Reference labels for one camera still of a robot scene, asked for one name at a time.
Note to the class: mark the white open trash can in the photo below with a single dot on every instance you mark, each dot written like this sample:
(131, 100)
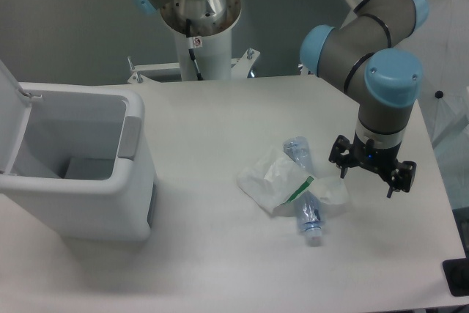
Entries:
(77, 158)

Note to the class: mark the white umbrella with lettering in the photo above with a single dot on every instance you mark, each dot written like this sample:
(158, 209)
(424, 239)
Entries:
(441, 43)

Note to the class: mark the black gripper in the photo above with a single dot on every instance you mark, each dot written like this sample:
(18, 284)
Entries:
(381, 161)

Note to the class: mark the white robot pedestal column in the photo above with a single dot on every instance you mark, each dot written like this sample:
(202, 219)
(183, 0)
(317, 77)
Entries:
(202, 31)

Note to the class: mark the white paper bag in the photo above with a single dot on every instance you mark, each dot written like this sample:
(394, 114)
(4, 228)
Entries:
(275, 180)

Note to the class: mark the white metal base frame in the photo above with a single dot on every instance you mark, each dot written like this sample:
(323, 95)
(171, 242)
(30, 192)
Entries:
(240, 68)

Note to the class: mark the black device at table edge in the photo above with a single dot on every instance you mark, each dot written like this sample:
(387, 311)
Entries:
(456, 273)

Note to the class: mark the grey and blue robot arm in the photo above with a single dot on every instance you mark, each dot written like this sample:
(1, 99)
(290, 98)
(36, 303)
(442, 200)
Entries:
(360, 59)

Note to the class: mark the crushed clear plastic bottle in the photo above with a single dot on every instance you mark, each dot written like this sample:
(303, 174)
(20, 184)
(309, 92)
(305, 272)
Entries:
(307, 206)

